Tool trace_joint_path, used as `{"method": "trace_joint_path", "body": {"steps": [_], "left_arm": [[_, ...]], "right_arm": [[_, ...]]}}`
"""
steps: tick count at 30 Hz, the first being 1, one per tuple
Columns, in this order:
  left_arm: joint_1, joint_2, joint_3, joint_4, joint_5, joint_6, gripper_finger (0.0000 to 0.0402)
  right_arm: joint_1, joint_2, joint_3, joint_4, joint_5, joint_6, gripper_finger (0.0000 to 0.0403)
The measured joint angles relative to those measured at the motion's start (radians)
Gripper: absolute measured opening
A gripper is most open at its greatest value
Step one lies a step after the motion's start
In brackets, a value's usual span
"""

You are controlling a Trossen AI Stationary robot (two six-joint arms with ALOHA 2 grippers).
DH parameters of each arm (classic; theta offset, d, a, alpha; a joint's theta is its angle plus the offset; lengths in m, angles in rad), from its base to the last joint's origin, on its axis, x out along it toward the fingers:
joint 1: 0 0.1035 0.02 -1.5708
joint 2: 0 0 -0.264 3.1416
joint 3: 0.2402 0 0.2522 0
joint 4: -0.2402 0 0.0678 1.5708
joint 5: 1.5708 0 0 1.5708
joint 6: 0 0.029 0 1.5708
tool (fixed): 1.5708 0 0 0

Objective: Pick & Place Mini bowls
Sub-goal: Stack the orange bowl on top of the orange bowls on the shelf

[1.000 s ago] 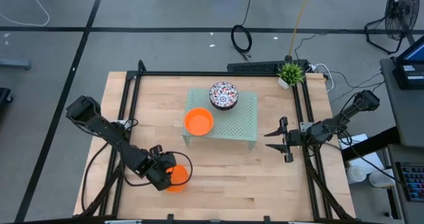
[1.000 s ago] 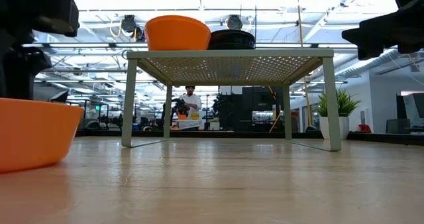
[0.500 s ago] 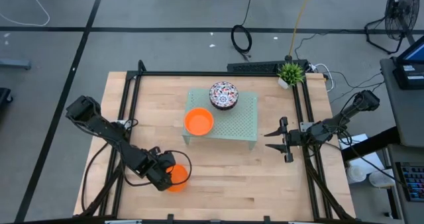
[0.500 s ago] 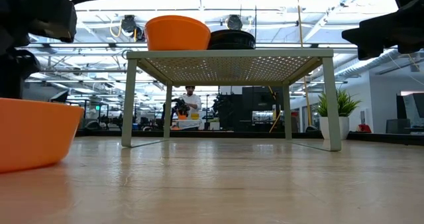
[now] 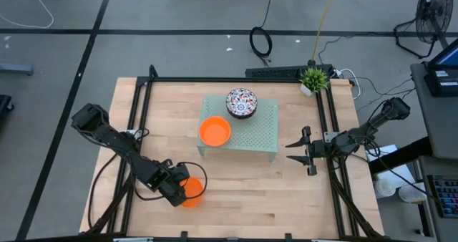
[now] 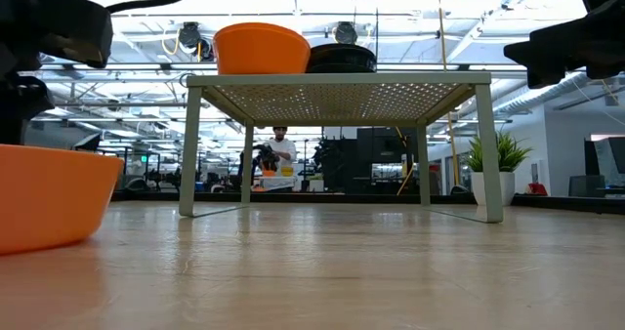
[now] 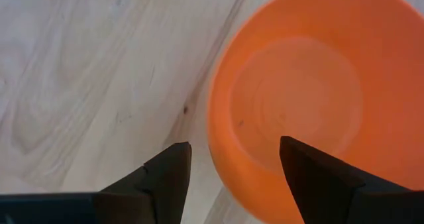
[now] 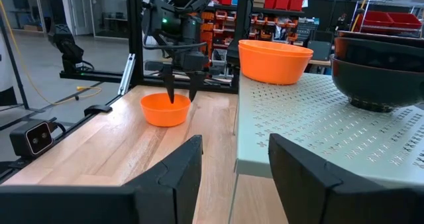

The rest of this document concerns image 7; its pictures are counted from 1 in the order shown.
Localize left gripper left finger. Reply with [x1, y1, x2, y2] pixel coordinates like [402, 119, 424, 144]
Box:
[92, 140, 193, 224]

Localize orange plastic mini bowl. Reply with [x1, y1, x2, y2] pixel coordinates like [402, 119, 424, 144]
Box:
[205, 0, 424, 224]

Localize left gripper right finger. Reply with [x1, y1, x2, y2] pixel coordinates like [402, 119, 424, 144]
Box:
[280, 135, 415, 224]

